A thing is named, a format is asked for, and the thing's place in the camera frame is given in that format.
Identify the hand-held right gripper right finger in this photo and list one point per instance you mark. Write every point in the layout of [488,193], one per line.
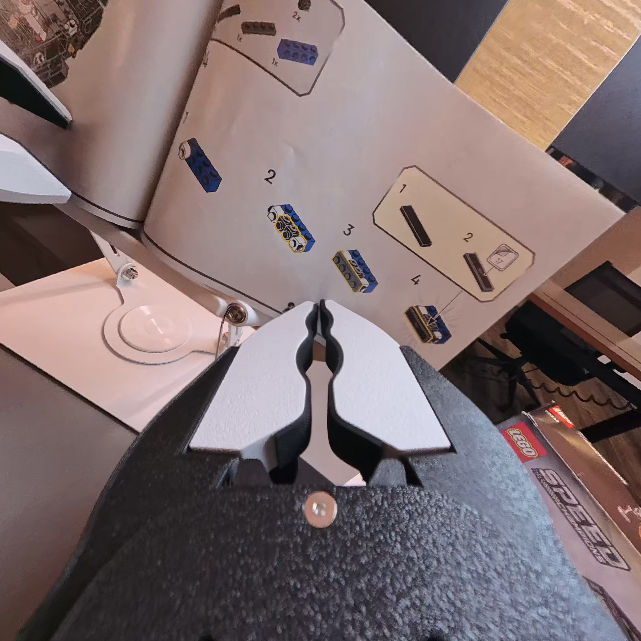
[385,395]

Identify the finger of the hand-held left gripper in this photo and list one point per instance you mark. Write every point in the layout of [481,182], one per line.
[25,80]
[25,175]

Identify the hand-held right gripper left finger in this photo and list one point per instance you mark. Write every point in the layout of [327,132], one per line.
[250,390]

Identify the white book stand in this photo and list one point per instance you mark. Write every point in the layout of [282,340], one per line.
[75,350]

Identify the lego instruction booklet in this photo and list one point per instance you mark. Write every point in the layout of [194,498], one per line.
[350,125]

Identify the lego set box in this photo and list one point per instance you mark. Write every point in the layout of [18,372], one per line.
[576,501]

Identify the wooden office desk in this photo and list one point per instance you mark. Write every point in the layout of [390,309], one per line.
[591,335]

